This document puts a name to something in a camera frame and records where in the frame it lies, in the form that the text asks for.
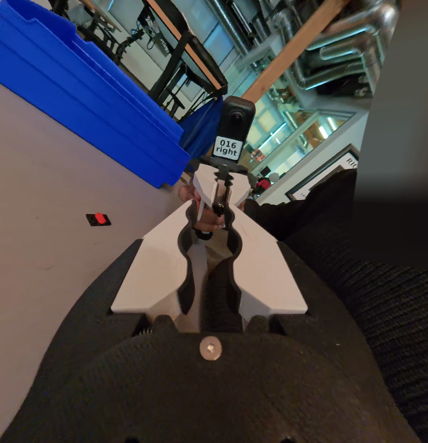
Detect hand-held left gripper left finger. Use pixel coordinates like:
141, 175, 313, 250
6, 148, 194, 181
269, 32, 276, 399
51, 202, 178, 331
111, 200, 198, 332

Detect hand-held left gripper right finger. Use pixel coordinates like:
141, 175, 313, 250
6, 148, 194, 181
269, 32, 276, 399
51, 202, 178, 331
225, 202, 308, 332

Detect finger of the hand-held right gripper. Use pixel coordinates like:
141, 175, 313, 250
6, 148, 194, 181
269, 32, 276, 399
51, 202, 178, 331
193, 165, 218, 209
227, 172, 252, 209

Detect person's right forearm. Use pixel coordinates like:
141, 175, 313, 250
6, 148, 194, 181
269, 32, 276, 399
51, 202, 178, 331
244, 169, 358, 243

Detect black lego plate red oval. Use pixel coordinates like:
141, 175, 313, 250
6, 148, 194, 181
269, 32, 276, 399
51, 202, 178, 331
85, 212, 112, 227

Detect person's right hand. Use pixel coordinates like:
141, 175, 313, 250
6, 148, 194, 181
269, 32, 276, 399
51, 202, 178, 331
178, 185, 247, 232

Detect blue ribbed container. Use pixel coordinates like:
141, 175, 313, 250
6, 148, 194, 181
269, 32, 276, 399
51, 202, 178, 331
179, 96, 224, 174

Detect wooden desk black legs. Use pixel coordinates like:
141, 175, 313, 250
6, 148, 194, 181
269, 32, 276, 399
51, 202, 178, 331
139, 0, 229, 104

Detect wooden ceiling beam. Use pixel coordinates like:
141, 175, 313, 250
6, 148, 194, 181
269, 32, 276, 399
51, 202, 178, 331
241, 0, 353, 102

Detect person's black knit clothing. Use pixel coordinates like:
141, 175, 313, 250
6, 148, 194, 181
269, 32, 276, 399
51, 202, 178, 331
200, 242, 428, 443

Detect blue plastic bin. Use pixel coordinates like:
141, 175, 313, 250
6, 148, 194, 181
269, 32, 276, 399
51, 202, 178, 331
0, 0, 191, 189

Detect black framed wall poster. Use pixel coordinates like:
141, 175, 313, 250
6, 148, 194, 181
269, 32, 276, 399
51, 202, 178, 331
285, 144, 360, 201

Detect silver ventilation duct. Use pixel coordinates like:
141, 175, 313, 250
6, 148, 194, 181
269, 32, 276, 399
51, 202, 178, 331
205, 0, 259, 56
269, 0, 399, 95

